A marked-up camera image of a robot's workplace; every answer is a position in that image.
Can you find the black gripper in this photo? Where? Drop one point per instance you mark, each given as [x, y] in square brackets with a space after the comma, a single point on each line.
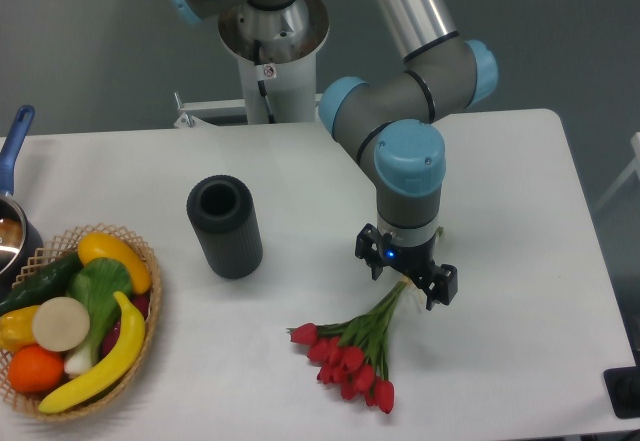
[438, 282]

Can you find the red tulip bouquet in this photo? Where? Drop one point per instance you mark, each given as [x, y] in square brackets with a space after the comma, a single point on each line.
[353, 355]

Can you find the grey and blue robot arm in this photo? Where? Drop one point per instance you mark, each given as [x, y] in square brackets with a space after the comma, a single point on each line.
[387, 130]

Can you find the dark grey ribbed vase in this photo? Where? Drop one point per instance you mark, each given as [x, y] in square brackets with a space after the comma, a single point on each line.
[221, 211]

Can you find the black device at edge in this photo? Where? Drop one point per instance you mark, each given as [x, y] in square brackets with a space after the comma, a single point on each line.
[623, 390]

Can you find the red vegetable in basket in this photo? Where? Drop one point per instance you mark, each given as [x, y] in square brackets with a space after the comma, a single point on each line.
[131, 332]

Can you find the yellow banana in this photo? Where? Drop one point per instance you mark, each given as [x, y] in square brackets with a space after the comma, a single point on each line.
[86, 386]

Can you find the green bok choy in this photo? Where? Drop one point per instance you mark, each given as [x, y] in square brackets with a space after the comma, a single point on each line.
[94, 287]

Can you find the beige round disc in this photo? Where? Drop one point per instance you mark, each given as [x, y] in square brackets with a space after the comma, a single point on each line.
[60, 324]

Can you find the green cucumber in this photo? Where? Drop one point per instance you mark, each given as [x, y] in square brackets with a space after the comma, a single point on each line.
[50, 281]

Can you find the orange fruit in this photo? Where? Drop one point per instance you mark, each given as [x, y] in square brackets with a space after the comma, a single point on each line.
[34, 369]

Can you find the yellow bell pepper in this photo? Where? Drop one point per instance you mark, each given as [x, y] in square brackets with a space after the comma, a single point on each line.
[16, 328]

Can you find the woven wicker basket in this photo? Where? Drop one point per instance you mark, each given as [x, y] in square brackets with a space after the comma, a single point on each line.
[60, 246]

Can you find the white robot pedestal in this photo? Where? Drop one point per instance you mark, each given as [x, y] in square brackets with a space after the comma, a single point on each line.
[275, 43]

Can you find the white frame at right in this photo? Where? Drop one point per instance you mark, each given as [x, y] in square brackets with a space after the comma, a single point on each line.
[629, 172]

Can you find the blue handled saucepan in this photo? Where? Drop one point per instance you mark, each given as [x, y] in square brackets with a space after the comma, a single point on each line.
[19, 238]

